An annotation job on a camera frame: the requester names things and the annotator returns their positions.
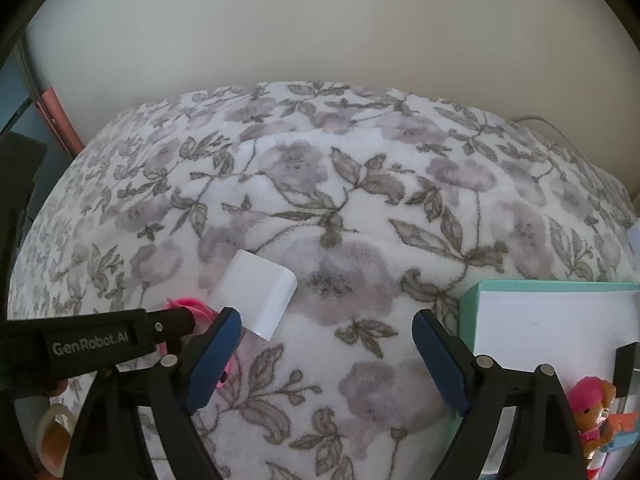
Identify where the clear tape roll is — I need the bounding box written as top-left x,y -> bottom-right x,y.
36,402 -> 76,476

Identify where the red white tube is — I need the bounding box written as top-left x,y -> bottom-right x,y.
585,452 -> 608,480

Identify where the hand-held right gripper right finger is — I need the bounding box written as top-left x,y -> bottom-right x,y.
411,308 -> 587,480

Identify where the black power adapter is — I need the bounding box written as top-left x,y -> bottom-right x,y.
614,342 -> 640,401

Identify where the floral grey white blanket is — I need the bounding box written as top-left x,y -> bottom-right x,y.
7,82 -> 640,480

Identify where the teal box with white inside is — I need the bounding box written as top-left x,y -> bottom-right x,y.
440,280 -> 640,480

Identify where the dark blue cabinet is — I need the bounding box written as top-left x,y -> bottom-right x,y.
0,35 -> 66,321

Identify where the pink toy doll figure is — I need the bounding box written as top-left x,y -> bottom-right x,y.
570,377 -> 617,456

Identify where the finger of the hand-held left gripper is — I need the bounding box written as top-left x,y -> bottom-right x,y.
147,307 -> 197,359

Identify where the white cable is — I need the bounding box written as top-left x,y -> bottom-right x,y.
512,116 -> 596,171

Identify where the pink headboard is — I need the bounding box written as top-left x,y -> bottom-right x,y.
40,87 -> 86,158

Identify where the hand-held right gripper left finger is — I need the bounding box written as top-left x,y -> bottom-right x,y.
62,306 -> 243,480

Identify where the pink smart band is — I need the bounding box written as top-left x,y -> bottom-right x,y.
166,296 -> 240,391

